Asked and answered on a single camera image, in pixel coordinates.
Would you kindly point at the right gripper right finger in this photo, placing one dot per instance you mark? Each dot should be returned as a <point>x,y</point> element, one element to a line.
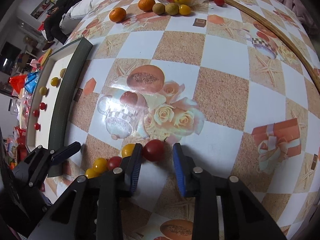
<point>186,181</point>

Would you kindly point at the longan beside bowl left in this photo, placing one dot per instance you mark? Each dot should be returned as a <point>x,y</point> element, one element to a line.
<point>158,8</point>

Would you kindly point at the brown longan fruit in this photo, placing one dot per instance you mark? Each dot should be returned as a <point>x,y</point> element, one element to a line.
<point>43,91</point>
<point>62,72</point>

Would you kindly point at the brown longan fruit left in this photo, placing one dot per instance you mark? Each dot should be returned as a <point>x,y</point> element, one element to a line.
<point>43,91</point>

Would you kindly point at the longan beside bowl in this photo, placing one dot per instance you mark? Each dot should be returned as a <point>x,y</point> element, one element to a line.
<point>158,8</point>
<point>172,9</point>

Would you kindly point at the large orange mandarin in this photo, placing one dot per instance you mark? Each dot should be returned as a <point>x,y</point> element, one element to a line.
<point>117,15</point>

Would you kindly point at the seated person in black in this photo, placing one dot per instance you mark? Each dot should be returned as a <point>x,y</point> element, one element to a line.
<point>52,23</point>

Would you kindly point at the red tomato near bowl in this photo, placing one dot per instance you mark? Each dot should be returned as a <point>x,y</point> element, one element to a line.
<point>219,2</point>

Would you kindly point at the smaller orange mandarin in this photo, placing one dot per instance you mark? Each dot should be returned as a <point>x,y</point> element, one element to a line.
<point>146,5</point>

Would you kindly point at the brown longan fruit right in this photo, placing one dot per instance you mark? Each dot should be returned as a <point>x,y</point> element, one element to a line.
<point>62,72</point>

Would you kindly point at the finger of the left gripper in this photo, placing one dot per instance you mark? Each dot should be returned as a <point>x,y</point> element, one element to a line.
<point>65,152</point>

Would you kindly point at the blue snack packet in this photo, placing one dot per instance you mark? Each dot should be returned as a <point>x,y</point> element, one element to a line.
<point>31,82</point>

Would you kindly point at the white tray with green rim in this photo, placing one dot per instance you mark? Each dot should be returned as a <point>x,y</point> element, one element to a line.
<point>54,119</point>

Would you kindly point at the yellow cherry tomato by bowl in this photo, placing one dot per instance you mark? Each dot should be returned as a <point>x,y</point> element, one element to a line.
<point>184,10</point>

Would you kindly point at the yellow cherry tomato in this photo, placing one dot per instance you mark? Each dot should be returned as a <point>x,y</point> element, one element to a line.
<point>55,81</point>
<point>184,10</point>

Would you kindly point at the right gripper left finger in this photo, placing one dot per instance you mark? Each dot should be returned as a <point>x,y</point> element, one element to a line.
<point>131,166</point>

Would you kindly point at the red cherry tomato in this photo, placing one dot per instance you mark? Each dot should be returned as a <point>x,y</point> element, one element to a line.
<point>37,126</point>
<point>36,113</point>

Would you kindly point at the red tomato with stem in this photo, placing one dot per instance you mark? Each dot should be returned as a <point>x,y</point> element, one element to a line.
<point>42,106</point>

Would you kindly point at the longan beside bowl right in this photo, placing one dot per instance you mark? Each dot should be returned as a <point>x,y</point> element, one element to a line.
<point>172,9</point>

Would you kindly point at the white covered sofa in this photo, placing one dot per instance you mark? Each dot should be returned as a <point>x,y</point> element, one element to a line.
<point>82,2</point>

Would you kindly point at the plastic jar with yellow lid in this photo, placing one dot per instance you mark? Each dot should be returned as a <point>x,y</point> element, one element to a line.
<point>45,56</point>

